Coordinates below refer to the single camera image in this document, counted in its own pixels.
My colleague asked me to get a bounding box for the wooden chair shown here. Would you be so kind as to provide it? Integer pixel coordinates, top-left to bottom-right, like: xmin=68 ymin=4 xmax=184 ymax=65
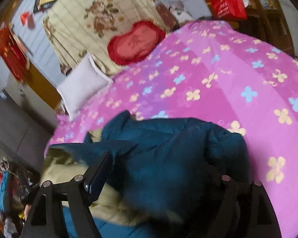
xmin=238 ymin=0 xmax=294 ymax=57

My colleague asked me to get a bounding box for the red plastic bag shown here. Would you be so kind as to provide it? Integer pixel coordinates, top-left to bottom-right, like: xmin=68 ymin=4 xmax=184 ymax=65
xmin=209 ymin=0 xmax=247 ymax=22

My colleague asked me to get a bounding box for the cream floral quilt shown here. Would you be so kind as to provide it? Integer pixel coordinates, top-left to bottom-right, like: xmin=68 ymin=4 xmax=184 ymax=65
xmin=43 ymin=0 xmax=169 ymax=76

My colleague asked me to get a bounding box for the pink floral bed cover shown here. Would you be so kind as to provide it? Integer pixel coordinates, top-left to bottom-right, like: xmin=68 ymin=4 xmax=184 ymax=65
xmin=50 ymin=20 xmax=298 ymax=237

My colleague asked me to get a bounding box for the red wall decoration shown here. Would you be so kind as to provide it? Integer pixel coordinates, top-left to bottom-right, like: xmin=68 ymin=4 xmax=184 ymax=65
xmin=0 ymin=25 xmax=29 ymax=82

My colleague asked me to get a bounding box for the teal padded jacket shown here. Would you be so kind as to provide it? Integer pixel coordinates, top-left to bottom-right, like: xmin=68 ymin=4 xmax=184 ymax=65
xmin=41 ymin=111 xmax=250 ymax=237

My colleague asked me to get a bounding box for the grey wardrobe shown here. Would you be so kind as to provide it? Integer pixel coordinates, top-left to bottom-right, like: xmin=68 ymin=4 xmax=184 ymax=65
xmin=0 ymin=92 xmax=51 ymax=172

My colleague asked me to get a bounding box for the red heart cushion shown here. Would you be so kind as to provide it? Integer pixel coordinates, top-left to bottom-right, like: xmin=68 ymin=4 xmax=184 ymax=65
xmin=107 ymin=20 xmax=166 ymax=66

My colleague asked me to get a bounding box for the white pillow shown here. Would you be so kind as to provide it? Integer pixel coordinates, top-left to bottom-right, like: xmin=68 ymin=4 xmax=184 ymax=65
xmin=57 ymin=53 xmax=113 ymax=121

